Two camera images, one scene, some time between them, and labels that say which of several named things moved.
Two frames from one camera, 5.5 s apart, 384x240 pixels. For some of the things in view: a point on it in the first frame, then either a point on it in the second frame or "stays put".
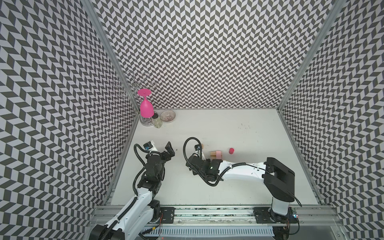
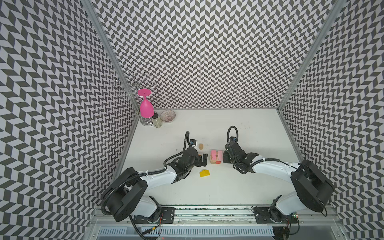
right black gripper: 194,161 to 230,156
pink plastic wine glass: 146,109 stays put
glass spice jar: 156,120 stays put
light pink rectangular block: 218,154 stays put
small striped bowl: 167,116 stays put
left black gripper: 169,150 to 200,162
